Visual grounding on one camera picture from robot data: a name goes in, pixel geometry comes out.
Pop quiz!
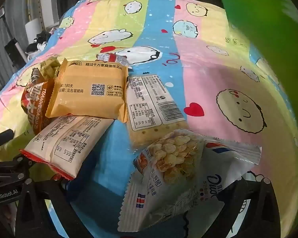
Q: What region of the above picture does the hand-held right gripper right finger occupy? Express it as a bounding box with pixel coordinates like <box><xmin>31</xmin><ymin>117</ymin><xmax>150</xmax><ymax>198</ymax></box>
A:
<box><xmin>214</xmin><ymin>176</ymin><xmax>282</xmax><ymax>238</ymax></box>

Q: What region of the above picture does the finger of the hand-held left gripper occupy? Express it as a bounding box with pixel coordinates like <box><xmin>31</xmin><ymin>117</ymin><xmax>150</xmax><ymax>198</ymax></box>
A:
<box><xmin>0</xmin><ymin>155</ymin><xmax>33</xmax><ymax>179</ymax></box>
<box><xmin>0</xmin><ymin>130</ymin><xmax>15</xmax><ymax>152</ymax></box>

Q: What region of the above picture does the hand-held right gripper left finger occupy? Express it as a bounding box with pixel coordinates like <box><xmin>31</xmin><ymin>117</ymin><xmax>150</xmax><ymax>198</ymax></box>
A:
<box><xmin>15</xmin><ymin>174</ymin><xmax>73</xmax><ymax>238</ymax></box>

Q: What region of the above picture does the orange brown seed packet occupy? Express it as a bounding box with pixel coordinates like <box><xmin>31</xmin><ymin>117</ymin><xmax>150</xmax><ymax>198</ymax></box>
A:
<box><xmin>20</xmin><ymin>67</ymin><xmax>55</xmax><ymax>136</ymax></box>

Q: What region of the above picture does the white red-edged snack packet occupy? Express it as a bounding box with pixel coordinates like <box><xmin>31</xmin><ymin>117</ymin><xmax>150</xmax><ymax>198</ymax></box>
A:
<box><xmin>19</xmin><ymin>115</ymin><xmax>115</xmax><ymax>181</ymax></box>

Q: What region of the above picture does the yellow snack packet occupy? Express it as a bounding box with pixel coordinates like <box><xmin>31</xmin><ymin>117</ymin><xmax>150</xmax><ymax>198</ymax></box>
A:
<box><xmin>38</xmin><ymin>57</ymin><xmax>61</xmax><ymax>80</ymax></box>

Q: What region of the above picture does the white flake snack packet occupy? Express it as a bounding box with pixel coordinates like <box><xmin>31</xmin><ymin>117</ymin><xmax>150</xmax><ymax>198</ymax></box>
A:
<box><xmin>117</xmin><ymin>129</ymin><xmax>262</xmax><ymax>233</ymax></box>

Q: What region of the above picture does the orange snack packet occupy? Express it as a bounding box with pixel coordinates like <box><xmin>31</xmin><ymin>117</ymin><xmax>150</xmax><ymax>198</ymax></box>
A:
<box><xmin>45</xmin><ymin>58</ymin><xmax>130</xmax><ymax>123</ymax></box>

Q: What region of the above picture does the red white snack packet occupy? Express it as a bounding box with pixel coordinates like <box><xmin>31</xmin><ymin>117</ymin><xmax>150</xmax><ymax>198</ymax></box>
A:
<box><xmin>96</xmin><ymin>53</ymin><xmax>132</xmax><ymax>69</ymax></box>

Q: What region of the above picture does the green cardboard box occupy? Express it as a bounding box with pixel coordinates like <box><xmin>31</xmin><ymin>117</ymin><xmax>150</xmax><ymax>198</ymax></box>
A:
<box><xmin>212</xmin><ymin>0</ymin><xmax>298</xmax><ymax>139</ymax></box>

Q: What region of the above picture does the black device on pole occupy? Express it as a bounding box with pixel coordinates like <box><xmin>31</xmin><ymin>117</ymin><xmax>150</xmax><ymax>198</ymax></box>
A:
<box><xmin>4</xmin><ymin>38</ymin><xmax>27</xmax><ymax>68</ymax></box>

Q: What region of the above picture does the dark clothes pile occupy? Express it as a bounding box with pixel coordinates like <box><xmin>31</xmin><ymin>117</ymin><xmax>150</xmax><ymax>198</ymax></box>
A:
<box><xmin>25</xmin><ymin>30</ymin><xmax>53</xmax><ymax>55</ymax></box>

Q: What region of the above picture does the white cylinder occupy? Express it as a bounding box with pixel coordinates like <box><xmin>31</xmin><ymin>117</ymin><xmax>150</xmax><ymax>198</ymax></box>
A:
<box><xmin>25</xmin><ymin>21</ymin><xmax>44</xmax><ymax>40</ymax></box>

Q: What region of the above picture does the clear cracker packet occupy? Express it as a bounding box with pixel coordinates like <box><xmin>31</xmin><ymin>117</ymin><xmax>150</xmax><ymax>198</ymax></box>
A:
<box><xmin>126</xmin><ymin>72</ymin><xmax>189</xmax><ymax>149</ymax></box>

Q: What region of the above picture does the striped cartoon printed blanket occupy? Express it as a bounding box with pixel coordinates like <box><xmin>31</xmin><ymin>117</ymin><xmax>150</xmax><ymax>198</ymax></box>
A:
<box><xmin>0</xmin><ymin>0</ymin><xmax>298</xmax><ymax>238</ymax></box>

